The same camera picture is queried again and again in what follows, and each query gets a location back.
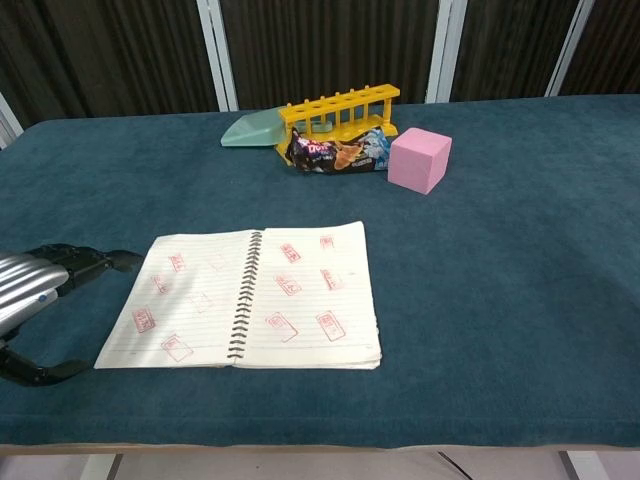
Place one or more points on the pink foam cube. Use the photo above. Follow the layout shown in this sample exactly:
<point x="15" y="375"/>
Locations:
<point x="417" y="160"/>

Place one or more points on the white table leg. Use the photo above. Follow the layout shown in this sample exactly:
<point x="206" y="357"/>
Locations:
<point x="585" y="466"/>
<point x="100" y="467"/>

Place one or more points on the blue velvet table cloth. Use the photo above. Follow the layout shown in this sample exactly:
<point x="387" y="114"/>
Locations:
<point x="500" y="300"/>

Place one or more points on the dark snack chip bag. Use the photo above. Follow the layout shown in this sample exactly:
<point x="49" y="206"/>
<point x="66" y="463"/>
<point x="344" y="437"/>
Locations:
<point x="340" y="152"/>

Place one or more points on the spiral notebook with red stamps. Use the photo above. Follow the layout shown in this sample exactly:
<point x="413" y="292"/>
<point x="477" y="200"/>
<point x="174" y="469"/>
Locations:
<point x="305" y="300"/>

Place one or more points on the white partition frame post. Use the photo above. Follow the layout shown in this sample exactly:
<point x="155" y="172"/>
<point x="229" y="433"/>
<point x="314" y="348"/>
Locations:
<point x="445" y="50"/>
<point x="570" y="47"/>
<point x="217" y="55"/>
<point x="7" y="122"/>

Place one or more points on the pale green plastic dustpan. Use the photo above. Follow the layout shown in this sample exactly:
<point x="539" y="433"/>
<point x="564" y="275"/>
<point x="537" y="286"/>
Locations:
<point x="252" y="131"/>

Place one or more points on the yellow test tube rack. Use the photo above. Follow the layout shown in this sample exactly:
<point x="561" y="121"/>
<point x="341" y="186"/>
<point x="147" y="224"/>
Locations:
<point x="340" y="107"/>

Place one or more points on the black and silver left hand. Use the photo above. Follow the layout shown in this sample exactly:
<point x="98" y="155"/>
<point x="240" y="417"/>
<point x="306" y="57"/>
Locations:
<point x="30" y="285"/>

